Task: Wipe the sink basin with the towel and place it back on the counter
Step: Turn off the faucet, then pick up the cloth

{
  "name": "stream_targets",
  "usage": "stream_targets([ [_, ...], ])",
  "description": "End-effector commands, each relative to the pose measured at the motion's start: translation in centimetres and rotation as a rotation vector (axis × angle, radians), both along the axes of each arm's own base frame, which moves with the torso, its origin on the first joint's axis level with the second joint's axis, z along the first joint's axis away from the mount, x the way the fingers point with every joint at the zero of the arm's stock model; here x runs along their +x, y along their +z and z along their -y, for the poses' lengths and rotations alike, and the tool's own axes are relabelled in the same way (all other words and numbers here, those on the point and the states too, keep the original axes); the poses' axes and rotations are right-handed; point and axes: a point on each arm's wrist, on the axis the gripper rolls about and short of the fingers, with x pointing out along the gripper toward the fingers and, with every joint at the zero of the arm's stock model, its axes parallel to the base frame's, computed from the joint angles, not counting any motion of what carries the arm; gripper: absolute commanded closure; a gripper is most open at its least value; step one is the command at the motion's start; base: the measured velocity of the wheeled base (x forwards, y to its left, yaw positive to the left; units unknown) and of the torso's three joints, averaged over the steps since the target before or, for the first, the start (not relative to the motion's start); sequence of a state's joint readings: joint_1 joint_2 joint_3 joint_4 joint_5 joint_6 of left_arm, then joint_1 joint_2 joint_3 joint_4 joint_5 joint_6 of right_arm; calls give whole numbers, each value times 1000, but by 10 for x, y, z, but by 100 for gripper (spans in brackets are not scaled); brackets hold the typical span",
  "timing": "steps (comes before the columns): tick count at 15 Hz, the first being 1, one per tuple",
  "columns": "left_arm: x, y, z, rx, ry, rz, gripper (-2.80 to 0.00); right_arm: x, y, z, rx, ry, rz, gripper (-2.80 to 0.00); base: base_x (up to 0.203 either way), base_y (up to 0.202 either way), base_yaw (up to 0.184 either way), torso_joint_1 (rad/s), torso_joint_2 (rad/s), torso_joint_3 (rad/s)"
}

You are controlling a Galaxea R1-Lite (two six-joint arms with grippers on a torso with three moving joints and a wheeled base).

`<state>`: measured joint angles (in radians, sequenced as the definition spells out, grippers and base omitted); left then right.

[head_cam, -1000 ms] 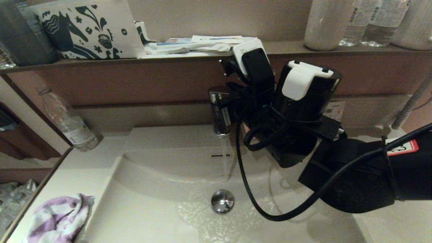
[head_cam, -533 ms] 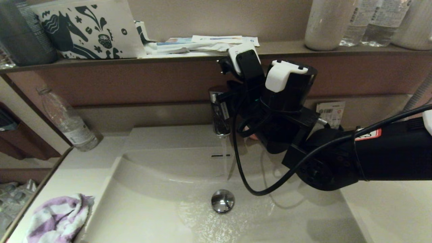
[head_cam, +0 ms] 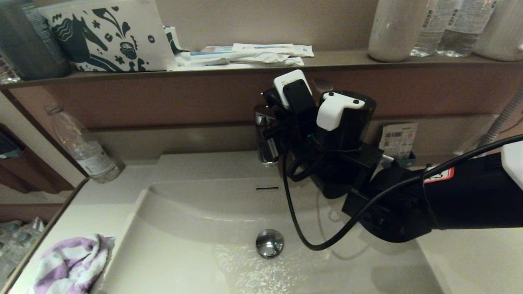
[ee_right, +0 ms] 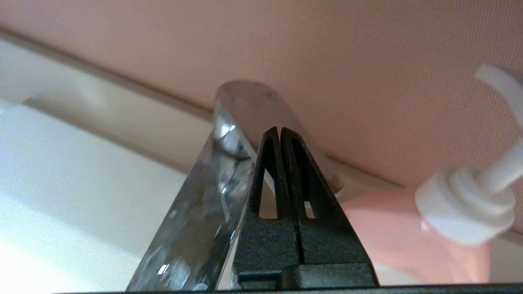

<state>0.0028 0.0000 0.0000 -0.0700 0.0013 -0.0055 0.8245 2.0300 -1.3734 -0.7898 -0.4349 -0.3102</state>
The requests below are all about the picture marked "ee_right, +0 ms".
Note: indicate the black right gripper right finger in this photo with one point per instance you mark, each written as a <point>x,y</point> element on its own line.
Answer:
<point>327,241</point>

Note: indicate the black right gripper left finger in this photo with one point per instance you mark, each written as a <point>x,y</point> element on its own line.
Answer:
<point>265,241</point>

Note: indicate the chrome lever faucet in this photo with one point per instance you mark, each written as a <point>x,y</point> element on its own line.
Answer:
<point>196,228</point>

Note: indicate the white ceramic sink basin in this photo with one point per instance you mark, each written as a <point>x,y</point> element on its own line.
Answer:
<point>61,183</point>

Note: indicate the pink soap pump bottle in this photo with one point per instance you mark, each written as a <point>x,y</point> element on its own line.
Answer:
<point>392,241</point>

